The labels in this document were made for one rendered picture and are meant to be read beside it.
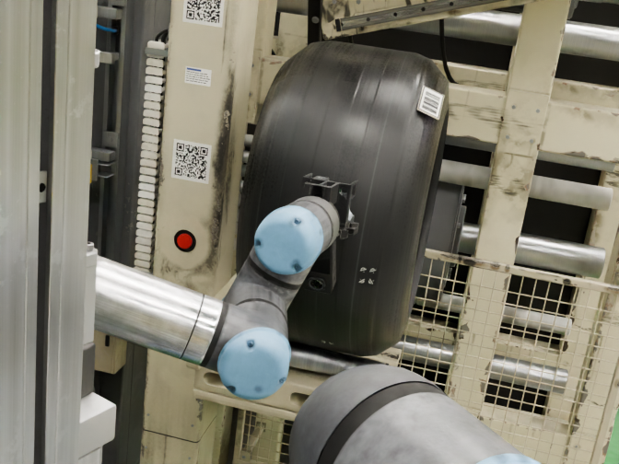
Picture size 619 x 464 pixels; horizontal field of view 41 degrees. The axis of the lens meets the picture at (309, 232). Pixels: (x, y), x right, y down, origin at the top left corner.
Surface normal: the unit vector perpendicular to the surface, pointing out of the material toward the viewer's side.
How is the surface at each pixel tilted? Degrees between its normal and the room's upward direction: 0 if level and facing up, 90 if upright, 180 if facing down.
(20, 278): 90
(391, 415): 25
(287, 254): 83
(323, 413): 55
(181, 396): 90
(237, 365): 90
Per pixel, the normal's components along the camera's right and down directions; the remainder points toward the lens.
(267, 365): 0.05, 0.33
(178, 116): -0.23, 0.29
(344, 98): -0.05, -0.52
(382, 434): -0.39, -0.74
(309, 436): -0.84, -0.29
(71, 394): 0.82, 0.28
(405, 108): 0.22, -0.48
